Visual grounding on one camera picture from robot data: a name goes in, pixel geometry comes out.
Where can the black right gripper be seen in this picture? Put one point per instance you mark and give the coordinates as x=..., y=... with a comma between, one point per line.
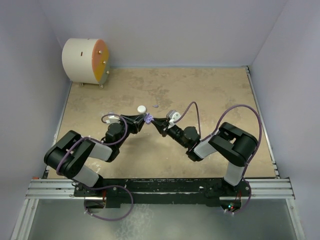
x=161, y=127

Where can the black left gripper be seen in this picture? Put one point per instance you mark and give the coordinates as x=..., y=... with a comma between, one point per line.
x=135, y=122

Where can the purple charging case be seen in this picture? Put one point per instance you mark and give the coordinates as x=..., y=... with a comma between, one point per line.
x=148, y=118

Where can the white charging case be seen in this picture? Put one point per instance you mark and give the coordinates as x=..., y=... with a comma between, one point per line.
x=141, y=109

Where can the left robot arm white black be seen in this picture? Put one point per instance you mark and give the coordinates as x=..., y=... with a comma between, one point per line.
x=69, y=154

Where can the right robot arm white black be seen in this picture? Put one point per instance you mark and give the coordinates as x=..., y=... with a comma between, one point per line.
x=233, y=143

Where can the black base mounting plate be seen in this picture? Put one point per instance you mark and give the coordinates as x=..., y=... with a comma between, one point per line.
x=211, y=192

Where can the white cylinder orange face fixture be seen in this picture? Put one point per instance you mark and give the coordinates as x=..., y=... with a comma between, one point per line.
x=86, y=61

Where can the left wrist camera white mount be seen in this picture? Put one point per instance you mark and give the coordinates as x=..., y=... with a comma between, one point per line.
x=111, y=118

